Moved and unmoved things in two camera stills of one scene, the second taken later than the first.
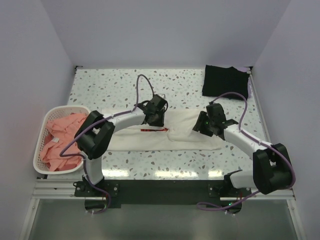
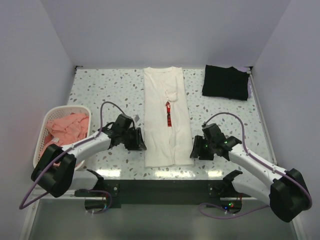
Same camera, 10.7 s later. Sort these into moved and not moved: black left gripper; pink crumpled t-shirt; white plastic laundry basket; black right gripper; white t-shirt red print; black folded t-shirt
Moved: black left gripper; black right gripper; white t-shirt red print
Not moved: black folded t-shirt; pink crumpled t-shirt; white plastic laundry basket
